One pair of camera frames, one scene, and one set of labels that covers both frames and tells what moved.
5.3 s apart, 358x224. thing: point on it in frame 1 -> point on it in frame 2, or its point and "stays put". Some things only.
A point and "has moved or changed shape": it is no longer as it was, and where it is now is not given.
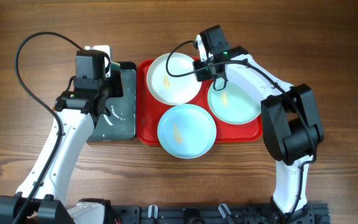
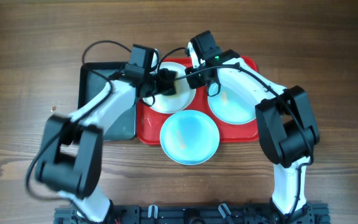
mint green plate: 234,104 stays put
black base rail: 319,213 stays put
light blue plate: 187,131 has moved or changed shape
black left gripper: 115,83 -> 168,82
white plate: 171,79 has moved or changed shape
